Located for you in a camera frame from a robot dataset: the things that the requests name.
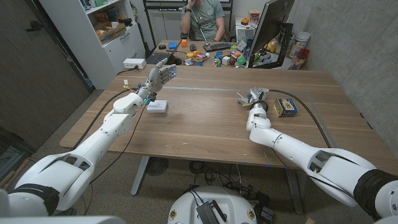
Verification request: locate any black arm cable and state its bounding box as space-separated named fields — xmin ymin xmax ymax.
xmin=73 ymin=88 xmax=138 ymax=150
xmin=268 ymin=89 xmax=332 ymax=149

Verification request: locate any round grey floor fan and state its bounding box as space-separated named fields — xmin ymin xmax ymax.
xmin=146 ymin=157 xmax=170 ymax=177

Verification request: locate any white plastic tub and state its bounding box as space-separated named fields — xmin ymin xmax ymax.
xmin=289 ymin=30 xmax=312 ymax=59

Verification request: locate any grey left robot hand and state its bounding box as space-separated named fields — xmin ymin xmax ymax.
xmin=136 ymin=58 xmax=177 ymax=103

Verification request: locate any white storage cabinet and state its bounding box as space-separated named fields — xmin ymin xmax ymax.
xmin=39 ymin=0 xmax=147 ymax=91

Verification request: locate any blue and yellow card box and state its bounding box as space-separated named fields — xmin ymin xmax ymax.
xmin=273 ymin=98 xmax=299 ymax=118

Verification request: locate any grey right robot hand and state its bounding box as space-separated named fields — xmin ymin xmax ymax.
xmin=238 ymin=86 xmax=270 ymax=108

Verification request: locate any yellow bottle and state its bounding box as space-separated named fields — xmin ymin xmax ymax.
xmin=266 ymin=39 xmax=278 ymax=54

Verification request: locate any black keyboard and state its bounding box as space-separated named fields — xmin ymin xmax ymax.
xmin=202 ymin=42 xmax=232 ymax=53

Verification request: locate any grey table leg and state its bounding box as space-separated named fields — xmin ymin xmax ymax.
xmin=284 ymin=169 xmax=305 ymax=215

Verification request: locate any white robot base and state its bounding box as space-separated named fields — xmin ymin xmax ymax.
xmin=167 ymin=185 xmax=258 ymax=224

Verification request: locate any black computer monitor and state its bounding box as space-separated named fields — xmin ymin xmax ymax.
xmin=248 ymin=0 xmax=295 ymax=70

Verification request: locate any white table leg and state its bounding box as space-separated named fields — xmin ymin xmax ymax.
xmin=130 ymin=155 xmax=150 ymax=197

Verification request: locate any black box on robot base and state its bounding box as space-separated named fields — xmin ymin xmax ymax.
xmin=195 ymin=200 xmax=228 ymax=224

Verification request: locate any black laptop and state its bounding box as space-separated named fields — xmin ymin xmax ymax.
xmin=146 ymin=39 xmax=183 ymax=65

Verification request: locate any white power strip box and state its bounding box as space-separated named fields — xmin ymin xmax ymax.
xmin=123 ymin=58 xmax=147 ymax=70

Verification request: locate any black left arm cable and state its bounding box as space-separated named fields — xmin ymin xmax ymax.
xmin=73 ymin=88 xmax=138 ymax=150

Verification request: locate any thin grey stick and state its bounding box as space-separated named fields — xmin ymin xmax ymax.
xmin=190 ymin=8 xmax=208 ymax=44

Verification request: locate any open cardboard box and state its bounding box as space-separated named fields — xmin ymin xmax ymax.
xmin=95 ymin=21 xmax=127 ymax=45

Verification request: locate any thin black hanging cable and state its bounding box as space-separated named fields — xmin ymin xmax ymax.
xmin=89 ymin=104 xmax=147 ymax=185

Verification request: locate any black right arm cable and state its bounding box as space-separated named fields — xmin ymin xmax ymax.
xmin=268 ymin=89 xmax=332 ymax=149

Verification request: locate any white rectangular box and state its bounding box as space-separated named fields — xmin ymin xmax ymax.
xmin=146 ymin=100 xmax=169 ymax=114

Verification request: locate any person in green T-shirt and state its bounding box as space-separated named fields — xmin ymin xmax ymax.
xmin=179 ymin=0 xmax=227 ymax=42

